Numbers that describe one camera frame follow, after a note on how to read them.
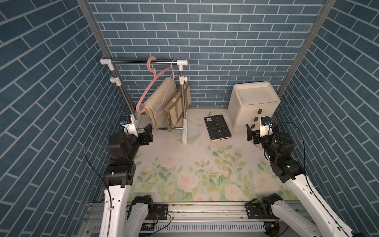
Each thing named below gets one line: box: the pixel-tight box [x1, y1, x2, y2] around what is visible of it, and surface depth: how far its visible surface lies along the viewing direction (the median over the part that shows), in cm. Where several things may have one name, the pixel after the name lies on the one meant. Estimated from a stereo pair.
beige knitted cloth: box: [142, 76, 178, 131], surface depth 87 cm
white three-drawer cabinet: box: [227, 81, 281, 131], surface depth 98 cm
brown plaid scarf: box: [165, 81, 192, 132], surface depth 91 cm
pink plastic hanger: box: [135, 56, 175, 114], surface depth 77 cm
